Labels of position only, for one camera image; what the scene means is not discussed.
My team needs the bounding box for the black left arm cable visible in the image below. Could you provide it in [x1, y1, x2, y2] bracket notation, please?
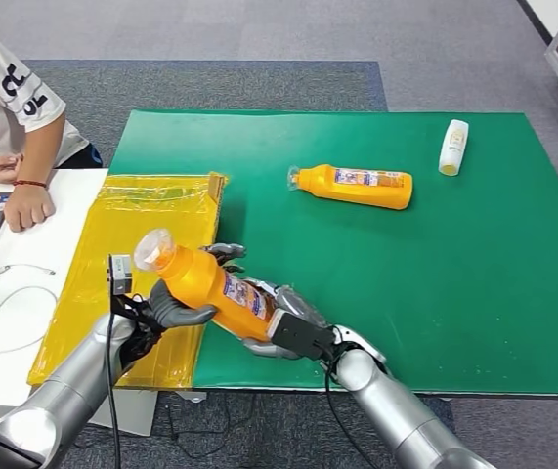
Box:
[105, 309, 124, 469]

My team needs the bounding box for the person's left hand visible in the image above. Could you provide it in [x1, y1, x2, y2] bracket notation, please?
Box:
[3, 184, 56, 233]

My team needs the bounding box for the white cable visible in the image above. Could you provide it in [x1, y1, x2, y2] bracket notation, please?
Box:
[0, 264, 59, 356]

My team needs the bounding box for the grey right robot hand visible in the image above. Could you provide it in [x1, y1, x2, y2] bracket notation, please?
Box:
[242, 277, 338, 362]

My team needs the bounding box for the yellow plastic-wrapped board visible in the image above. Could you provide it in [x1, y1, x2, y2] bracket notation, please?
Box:
[28, 172, 231, 391]

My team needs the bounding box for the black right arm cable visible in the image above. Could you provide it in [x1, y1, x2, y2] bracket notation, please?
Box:
[323, 361, 381, 469]

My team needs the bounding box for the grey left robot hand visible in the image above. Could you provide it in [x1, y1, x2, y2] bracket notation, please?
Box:
[148, 242, 247, 331]

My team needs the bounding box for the black floor cable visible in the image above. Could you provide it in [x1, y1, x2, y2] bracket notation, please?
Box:
[166, 391, 255, 461]

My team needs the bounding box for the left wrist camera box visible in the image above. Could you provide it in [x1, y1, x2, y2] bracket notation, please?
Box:
[108, 253, 134, 297]

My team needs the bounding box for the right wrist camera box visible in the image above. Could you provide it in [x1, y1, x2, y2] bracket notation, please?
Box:
[266, 308, 336, 362]

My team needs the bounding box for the green table mat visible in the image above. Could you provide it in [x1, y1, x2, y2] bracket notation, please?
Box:
[108, 108, 558, 396]

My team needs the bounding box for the orange detergent bottle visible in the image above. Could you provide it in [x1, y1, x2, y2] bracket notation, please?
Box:
[133, 228, 277, 343]
[286, 163, 413, 212]

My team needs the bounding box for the small white bottle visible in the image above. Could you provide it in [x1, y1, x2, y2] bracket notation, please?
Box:
[438, 118, 470, 177]

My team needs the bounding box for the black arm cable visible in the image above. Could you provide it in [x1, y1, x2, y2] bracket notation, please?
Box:
[323, 361, 381, 469]
[105, 309, 124, 469]

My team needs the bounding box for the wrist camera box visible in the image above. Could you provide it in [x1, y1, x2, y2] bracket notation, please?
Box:
[108, 253, 134, 297]
[266, 308, 336, 362]

